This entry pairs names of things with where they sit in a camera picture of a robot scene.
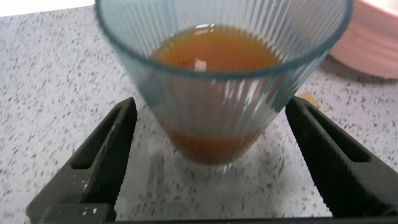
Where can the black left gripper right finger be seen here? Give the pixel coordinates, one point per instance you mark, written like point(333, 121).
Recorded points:
point(339, 174)

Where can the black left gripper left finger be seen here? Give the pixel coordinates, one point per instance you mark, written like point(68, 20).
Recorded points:
point(102, 165)

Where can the ribbed translucent blue cup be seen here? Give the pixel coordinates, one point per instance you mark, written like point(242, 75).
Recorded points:
point(199, 102)

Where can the brown liquid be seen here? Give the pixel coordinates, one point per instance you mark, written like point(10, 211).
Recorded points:
point(217, 49)

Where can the pink bowl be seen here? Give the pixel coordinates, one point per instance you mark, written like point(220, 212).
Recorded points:
point(370, 43)

